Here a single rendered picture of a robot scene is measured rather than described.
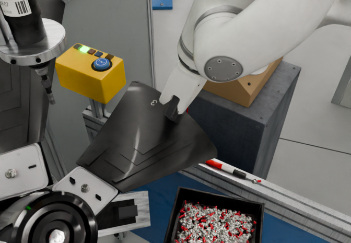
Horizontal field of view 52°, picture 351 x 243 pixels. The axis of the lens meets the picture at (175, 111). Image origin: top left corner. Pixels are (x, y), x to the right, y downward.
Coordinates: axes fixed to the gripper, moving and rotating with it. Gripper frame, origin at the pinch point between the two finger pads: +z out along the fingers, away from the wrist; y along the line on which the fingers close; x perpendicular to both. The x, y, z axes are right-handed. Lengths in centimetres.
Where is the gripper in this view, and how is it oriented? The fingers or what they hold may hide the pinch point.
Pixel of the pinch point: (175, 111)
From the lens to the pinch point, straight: 69.7
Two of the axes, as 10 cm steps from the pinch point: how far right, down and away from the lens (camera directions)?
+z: -2.7, 5.7, 7.8
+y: -4.8, 6.2, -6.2
